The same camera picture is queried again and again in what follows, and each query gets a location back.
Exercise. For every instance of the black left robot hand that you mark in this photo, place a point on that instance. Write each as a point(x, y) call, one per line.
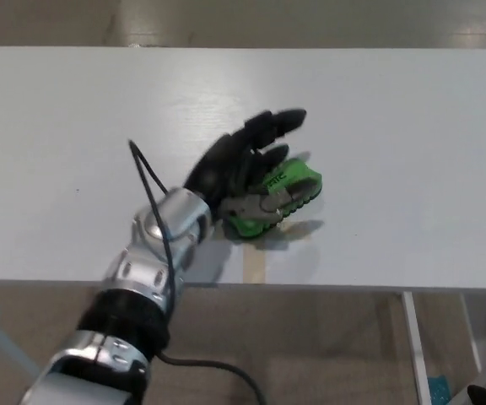
point(222, 164)

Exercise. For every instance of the green whiteboard eraser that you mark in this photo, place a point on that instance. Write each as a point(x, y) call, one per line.
point(302, 175)

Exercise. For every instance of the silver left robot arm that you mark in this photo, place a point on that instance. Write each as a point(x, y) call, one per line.
point(78, 375)

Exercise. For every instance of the teal patterned item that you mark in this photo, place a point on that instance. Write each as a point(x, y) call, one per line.
point(440, 390)

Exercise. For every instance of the thin white table leg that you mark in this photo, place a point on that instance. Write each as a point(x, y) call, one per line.
point(470, 333)

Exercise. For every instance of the narrow beige tape strip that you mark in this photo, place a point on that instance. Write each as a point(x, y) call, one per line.
point(253, 266)

